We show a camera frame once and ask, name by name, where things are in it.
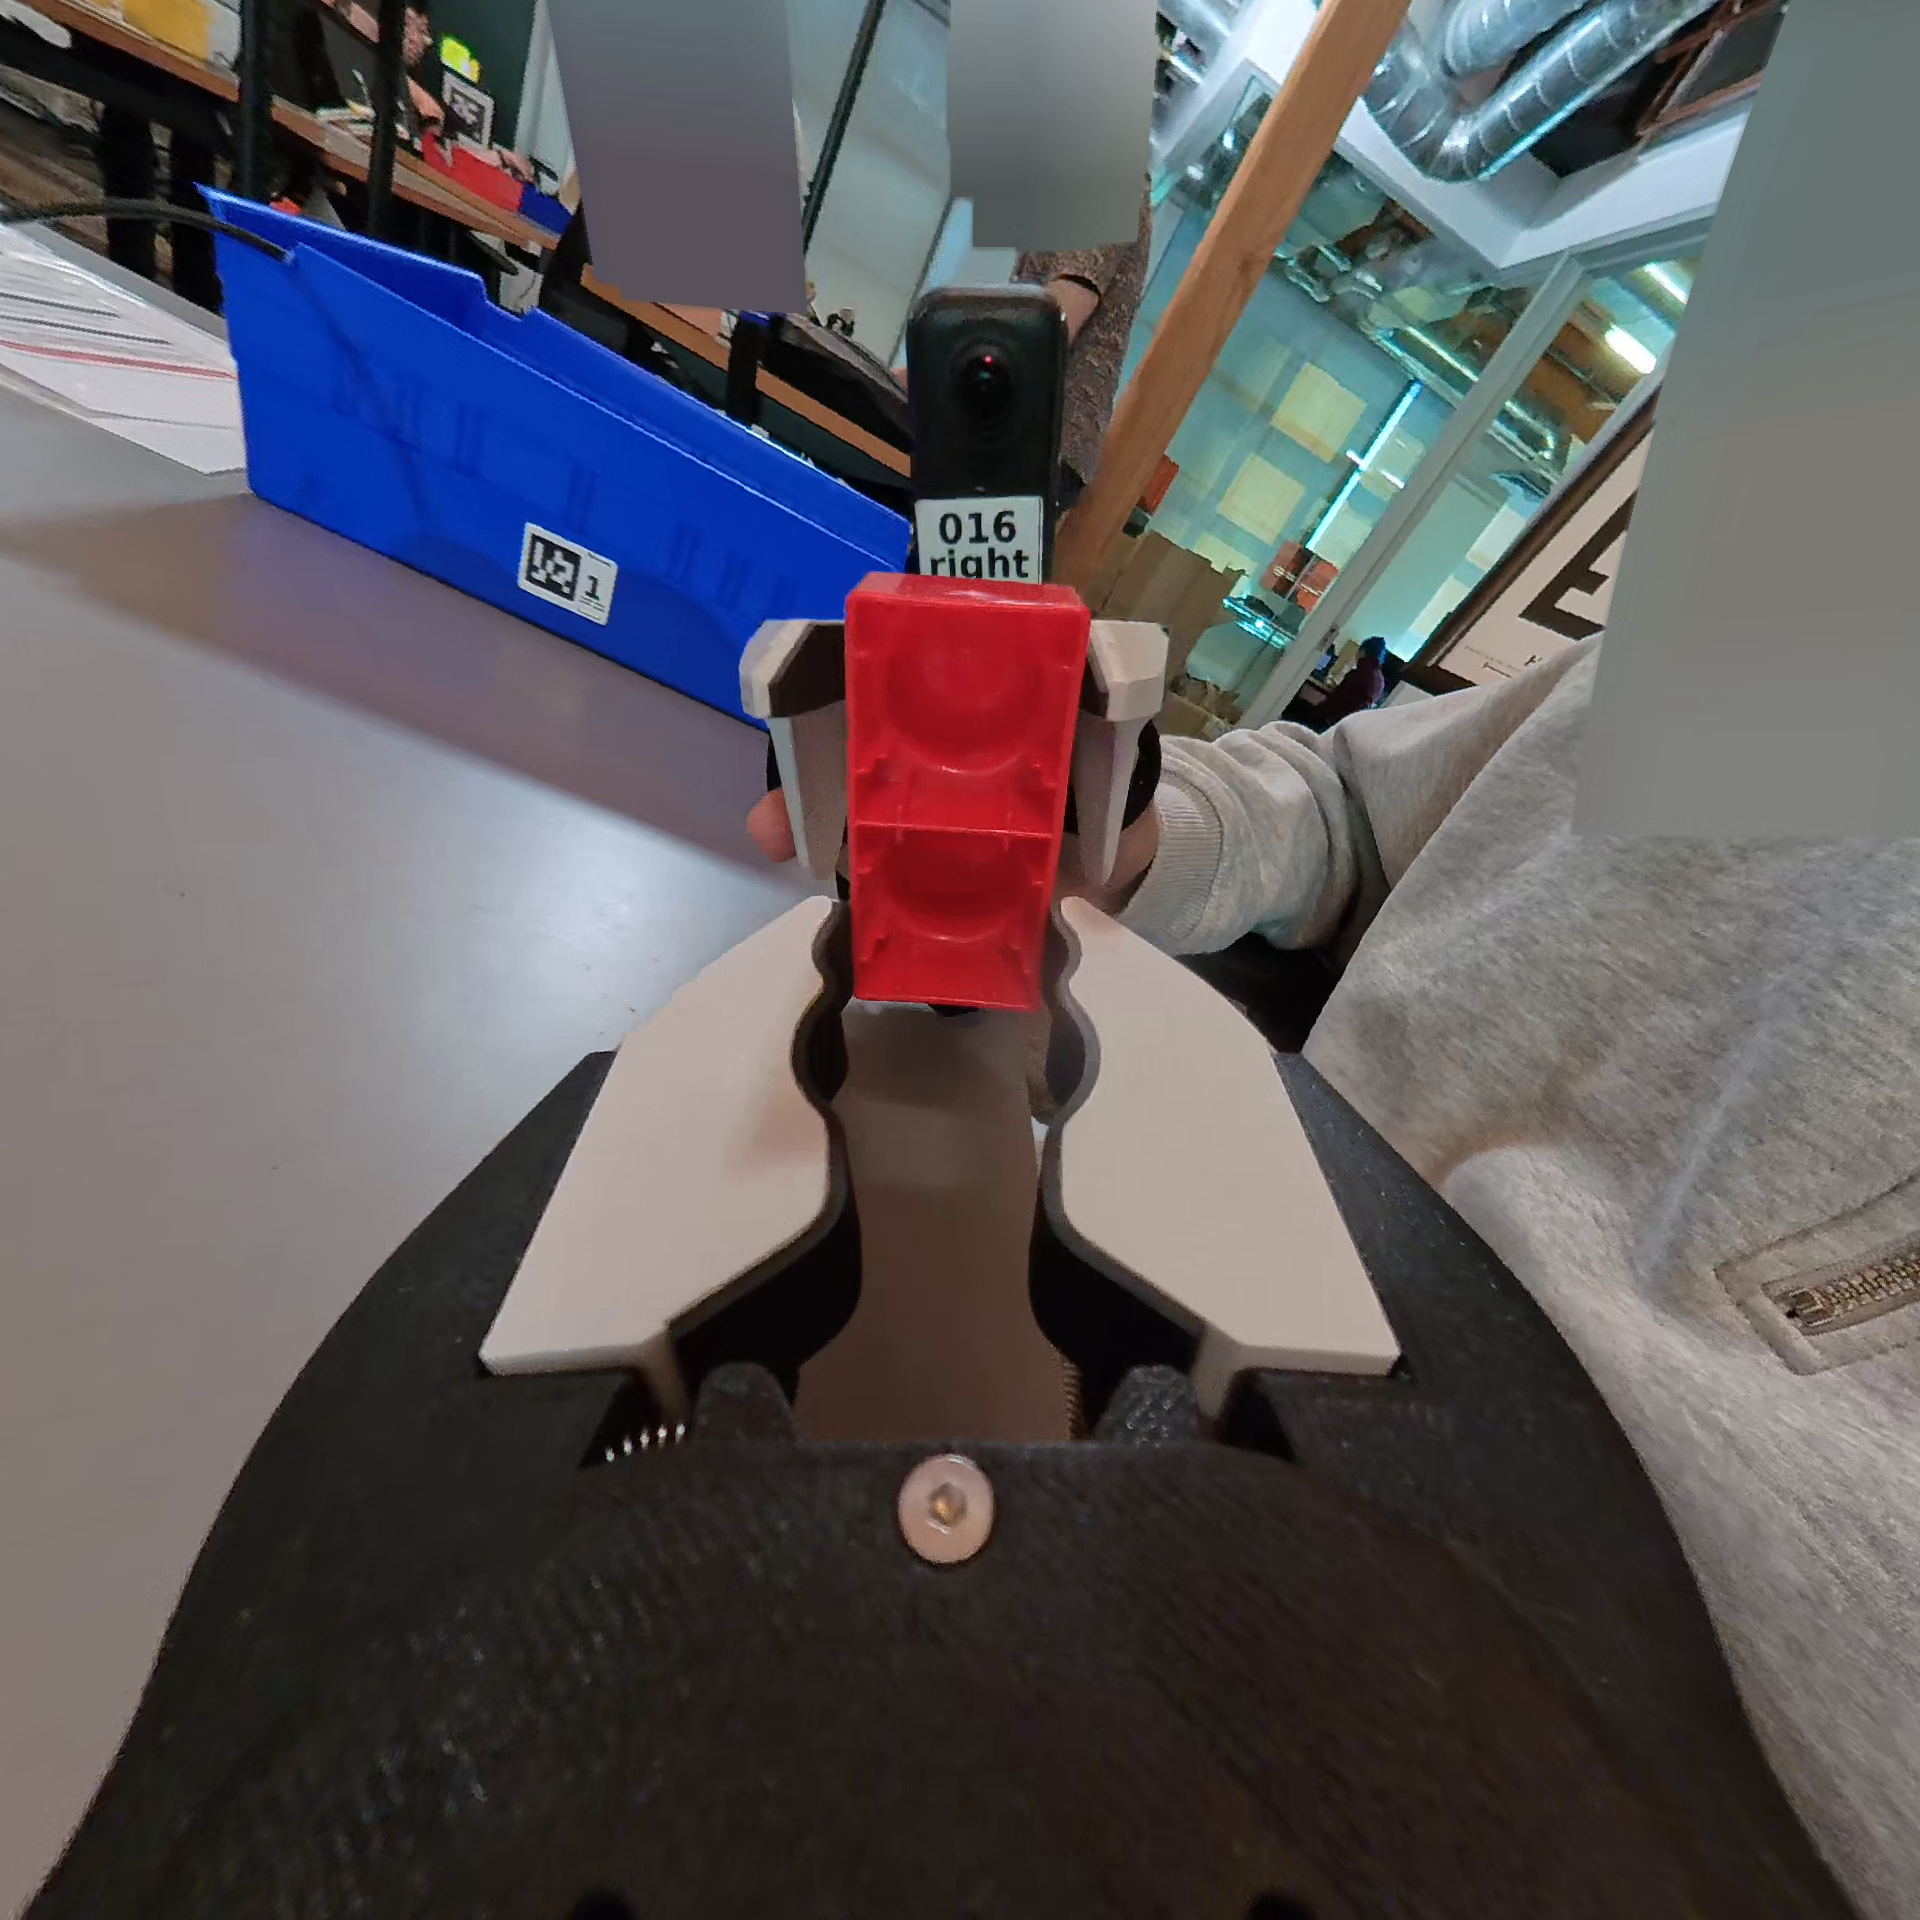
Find red storage bin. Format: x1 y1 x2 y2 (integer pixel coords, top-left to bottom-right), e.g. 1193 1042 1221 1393
424 129 530 216

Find red building block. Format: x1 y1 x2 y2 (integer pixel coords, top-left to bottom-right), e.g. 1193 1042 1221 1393
844 569 1089 1010

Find person's right hand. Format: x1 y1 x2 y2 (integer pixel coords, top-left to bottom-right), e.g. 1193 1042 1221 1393
747 786 1169 915

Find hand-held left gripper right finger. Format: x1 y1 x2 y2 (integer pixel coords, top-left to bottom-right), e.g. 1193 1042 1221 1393
1032 897 1406 1425

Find person in grey hoodie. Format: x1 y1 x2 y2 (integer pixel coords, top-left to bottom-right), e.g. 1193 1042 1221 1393
1306 639 1920 1920

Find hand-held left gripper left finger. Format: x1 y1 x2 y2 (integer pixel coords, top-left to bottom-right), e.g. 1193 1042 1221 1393
478 894 864 1425

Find framed marker board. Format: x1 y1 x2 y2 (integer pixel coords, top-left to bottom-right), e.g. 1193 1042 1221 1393
1424 398 1660 693

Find black cable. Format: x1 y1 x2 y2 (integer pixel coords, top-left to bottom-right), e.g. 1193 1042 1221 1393
0 194 296 261

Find blue storage bin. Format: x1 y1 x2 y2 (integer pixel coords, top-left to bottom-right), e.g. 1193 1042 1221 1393
198 183 914 733

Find printed instruction sheet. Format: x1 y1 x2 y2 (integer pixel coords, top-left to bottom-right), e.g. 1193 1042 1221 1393
0 240 249 474

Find wooden beam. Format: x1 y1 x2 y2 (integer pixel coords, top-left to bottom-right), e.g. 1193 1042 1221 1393
1053 0 1419 594

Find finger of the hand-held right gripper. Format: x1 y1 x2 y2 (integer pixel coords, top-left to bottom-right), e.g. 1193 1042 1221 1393
739 613 854 903
1068 622 1172 890

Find person's right forearm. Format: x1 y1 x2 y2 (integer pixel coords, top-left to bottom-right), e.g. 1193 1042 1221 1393
1124 718 1404 963

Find silver ventilation duct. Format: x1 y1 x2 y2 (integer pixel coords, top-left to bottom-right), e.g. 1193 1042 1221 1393
1364 0 1712 183

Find wooden workbench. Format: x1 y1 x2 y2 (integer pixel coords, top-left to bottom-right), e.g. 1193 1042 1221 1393
0 0 917 466

